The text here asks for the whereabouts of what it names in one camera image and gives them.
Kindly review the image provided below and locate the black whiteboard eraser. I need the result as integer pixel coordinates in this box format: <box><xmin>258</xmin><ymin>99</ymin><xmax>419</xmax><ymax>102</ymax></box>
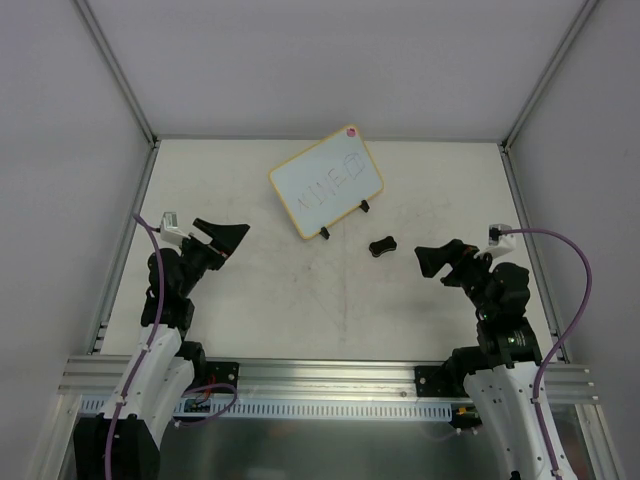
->
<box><xmin>369</xmin><ymin>236</ymin><xmax>397</xmax><ymax>258</ymax></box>

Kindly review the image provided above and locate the yellow-framed whiteboard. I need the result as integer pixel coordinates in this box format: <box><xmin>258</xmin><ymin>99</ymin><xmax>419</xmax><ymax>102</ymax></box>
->
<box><xmin>268</xmin><ymin>124</ymin><xmax>384</xmax><ymax>240</ymax></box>

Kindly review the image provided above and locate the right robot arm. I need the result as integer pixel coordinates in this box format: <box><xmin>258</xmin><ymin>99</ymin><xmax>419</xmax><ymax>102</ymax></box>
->
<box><xmin>415</xmin><ymin>239</ymin><xmax>576</xmax><ymax>479</ymax></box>

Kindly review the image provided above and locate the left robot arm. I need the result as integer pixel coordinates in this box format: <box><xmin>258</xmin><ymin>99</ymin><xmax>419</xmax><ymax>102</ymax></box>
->
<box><xmin>73</xmin><ymin>212</ymin><xmax>250</xmax><ymax>479</ymax></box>

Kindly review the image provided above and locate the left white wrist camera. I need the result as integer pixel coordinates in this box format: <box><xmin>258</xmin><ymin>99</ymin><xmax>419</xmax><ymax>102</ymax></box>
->
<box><xmin>159</xmin><ymin>212</ymin><xmax>189</xmax><ymax>247</ymax></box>

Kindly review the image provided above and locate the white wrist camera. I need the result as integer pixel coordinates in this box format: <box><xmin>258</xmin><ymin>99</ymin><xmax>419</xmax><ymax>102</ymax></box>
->
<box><xmin>485</xmin><ymin>224</ymin><xmax>517</xmax><ymax>259</ymax></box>
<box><xmin>159</xmin><ymin>212</ymin><xmax>189</xmax><ymax>247</ymax></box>

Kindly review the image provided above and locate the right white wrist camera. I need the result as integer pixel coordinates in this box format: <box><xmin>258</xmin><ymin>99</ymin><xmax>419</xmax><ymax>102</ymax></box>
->
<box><xmin>485</xmin><ymin>224</ymin><xmax>517</xmax><ymax>259</ymax></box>

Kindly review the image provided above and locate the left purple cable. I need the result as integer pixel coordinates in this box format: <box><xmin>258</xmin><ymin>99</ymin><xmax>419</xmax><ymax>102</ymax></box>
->
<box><xmin>103</xmin><ymin>213</ymin><xmax>238</xmax><ymax>480</ymax></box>

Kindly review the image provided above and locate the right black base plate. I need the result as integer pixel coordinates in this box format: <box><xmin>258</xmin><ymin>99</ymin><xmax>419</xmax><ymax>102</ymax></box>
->
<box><xmin>414</xmin><ymin>364</ymin><xmax>468</xmax><ymax>399</ymax></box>

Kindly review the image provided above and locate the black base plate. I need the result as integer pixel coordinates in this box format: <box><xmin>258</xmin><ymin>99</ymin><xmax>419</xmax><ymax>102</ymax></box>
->
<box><xmin>202</xmin><ymin>360</ymin><xmax>240</xmax><ymax>395</ymax></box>
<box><xmin>414</xmin><ymin>364</ymin><xmax>468</xmax><ymax>399</ymax></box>

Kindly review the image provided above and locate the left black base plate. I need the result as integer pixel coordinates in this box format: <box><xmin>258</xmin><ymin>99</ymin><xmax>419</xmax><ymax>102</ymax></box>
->
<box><xmin>202</xmin><ymin>360</ymin><xmax>240</xmax><ymax>395</ymax></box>

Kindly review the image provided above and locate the aluminium mounting rail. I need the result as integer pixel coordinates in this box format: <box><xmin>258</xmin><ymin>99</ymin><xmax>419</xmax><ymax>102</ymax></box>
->
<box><xmin>58</xmin><ymin>355</ymin><xmax>599</xmax><ymax>405</ymax></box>

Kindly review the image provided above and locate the white slotted cable duct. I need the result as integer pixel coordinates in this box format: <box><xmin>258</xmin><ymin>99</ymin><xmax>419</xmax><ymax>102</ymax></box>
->
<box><xmin>79</xmin><ymin>395</ymin><xmax>453</xmax><ymax>422</ymax></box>

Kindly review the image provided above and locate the left aluminium frame post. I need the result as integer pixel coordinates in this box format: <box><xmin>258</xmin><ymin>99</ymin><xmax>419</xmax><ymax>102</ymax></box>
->
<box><xmin>71</xmin><ymin>0</ymin><xmax>157</xmax><ymax>146</ymax></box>

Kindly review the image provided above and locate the aluminium frame post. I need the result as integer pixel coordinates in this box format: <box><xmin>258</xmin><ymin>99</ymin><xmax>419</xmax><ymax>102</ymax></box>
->
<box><xmin>501</xmin><ymin>0</ymin><xmax>600</xmax><ymax>151</ymax></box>
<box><xmin>71</xmin><ymin>0</ymin><xmax>157</xmax><ymax>146</ymax></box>

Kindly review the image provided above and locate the right aluminium frame post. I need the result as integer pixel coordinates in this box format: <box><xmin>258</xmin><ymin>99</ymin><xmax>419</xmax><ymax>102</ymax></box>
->
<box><xmin>501</xmin><ymin>0</ymin><xmax>600</xmax><ymax>151</ymax></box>

